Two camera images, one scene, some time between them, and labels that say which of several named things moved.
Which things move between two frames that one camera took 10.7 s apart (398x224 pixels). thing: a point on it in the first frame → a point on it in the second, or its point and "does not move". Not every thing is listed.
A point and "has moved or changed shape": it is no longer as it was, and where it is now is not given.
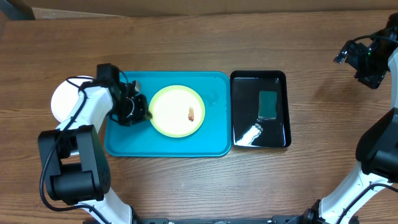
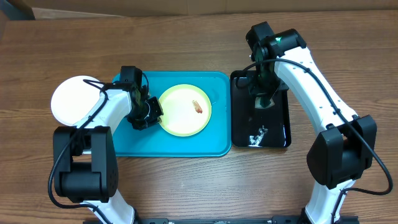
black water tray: [248, 131] does not move
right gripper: [373, 80] → [258, 91]
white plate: [64, 96] does not move
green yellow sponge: [267, 104] has moved or changed shape
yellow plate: [178, 111] has moved or changed shape
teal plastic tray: [213, 138] does not move
